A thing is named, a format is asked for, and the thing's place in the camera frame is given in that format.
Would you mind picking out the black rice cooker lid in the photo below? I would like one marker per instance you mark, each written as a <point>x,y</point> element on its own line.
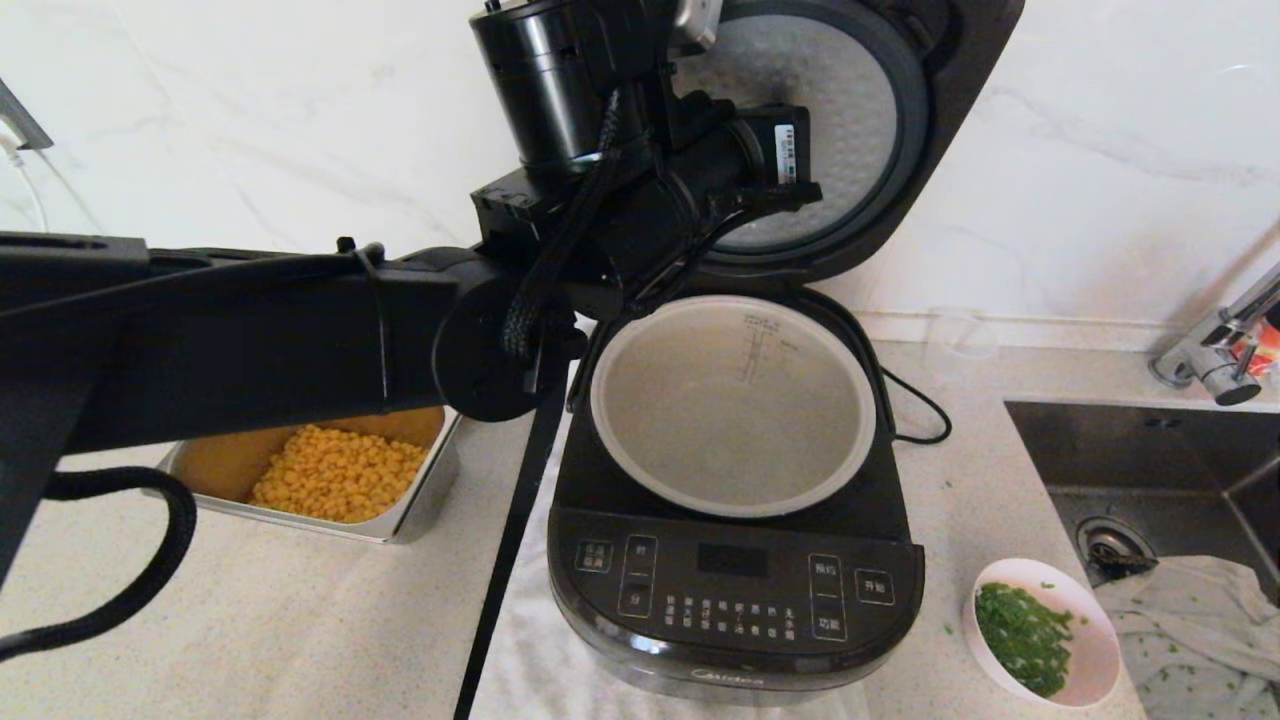
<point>860,100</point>

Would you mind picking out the yellow corn kernels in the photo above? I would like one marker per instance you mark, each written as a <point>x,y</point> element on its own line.
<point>340,475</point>

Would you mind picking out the orange red item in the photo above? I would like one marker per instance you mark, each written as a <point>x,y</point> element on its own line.
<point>1271,355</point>

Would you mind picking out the black strip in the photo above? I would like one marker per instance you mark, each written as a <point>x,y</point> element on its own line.
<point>510,540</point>

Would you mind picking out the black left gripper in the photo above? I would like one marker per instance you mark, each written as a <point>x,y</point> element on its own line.
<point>770,160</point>

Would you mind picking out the chopped green scallions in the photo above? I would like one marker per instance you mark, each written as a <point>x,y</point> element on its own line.
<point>1020,640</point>

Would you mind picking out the stainless steel tray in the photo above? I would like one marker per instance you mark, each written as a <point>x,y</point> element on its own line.
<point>420,500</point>

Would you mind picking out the white bowl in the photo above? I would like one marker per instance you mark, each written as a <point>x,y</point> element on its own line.
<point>1095,640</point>

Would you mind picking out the white towel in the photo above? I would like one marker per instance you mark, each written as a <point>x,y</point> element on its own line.
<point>540,650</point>

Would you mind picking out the grey inner pot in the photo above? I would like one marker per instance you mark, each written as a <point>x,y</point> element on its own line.
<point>730,420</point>

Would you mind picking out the metal sink drain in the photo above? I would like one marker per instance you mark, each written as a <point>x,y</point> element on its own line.
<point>1108,547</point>

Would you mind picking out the chrome faucet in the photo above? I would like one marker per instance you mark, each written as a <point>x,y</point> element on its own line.
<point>1215,365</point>

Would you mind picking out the white cloth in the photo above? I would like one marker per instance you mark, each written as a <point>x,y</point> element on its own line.
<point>1200,620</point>

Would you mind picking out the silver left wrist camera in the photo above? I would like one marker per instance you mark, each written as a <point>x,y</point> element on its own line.
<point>697,25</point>

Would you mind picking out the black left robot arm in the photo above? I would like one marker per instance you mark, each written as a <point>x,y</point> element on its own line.
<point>250,330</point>

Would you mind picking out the clear measuring cup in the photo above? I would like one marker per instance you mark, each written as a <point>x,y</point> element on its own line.
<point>960,345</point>

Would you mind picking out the black rice cooker body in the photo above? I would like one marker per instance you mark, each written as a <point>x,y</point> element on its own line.
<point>735,590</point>

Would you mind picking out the dark wall socket plate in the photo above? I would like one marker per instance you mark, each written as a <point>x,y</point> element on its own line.
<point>25,125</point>

